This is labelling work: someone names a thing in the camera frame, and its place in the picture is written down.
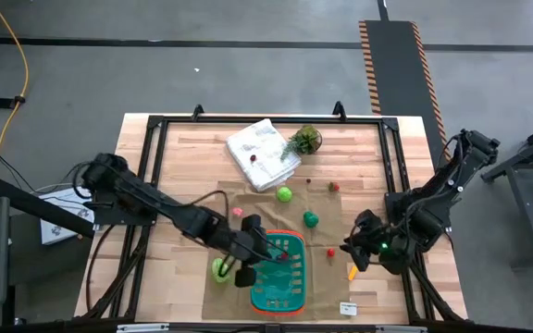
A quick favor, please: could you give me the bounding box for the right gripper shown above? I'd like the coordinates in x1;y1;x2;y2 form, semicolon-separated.
340;208;388;273

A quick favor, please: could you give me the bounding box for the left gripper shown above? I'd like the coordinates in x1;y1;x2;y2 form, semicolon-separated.
219;215;290;267

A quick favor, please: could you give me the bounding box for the light green sliced toy vegetable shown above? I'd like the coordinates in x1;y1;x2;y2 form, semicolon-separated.
210;256;233;284

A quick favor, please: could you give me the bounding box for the brown paper mat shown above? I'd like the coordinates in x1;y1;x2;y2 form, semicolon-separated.
201;179;352;321

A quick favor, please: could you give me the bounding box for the white folded towel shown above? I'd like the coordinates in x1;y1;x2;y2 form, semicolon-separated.
225;117;303;193

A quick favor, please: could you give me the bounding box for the silver aluminium bar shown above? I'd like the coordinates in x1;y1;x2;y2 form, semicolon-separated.
375;325;428;333
116;323;171;333

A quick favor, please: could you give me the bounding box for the potted succulent plant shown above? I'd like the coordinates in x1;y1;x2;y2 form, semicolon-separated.
279;124;324;162

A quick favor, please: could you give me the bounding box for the grey metal stand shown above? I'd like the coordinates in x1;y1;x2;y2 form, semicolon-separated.
481;115;533;269

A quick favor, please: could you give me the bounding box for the black mat with striped edges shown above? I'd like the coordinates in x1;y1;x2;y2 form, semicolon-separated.
357;19;455;161

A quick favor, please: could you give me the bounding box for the white cardboard box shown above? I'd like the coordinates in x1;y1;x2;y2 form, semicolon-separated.
38;186;95;246

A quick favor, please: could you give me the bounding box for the black diagonal beam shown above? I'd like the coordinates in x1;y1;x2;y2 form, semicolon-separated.
0;175;96;240

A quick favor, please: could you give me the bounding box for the teal basket with orange handles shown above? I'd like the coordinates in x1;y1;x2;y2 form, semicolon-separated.
249;229;308;318

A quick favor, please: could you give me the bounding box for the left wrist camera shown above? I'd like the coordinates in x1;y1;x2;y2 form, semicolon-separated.
233;265;258;289

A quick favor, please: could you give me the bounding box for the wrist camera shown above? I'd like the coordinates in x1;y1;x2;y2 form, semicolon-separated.
233;265;258;289
376;233;411;276

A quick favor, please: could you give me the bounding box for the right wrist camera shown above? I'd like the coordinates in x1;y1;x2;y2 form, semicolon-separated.
376;233;411;276

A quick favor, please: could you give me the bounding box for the black metal table frame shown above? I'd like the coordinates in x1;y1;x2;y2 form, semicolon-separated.
74;100;469;325

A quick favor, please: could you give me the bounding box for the black cable clamp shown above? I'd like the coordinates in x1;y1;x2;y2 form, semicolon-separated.
0;94;27;111

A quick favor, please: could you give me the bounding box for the yellow cable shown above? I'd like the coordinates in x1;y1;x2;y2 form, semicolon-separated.
0;0;31;177

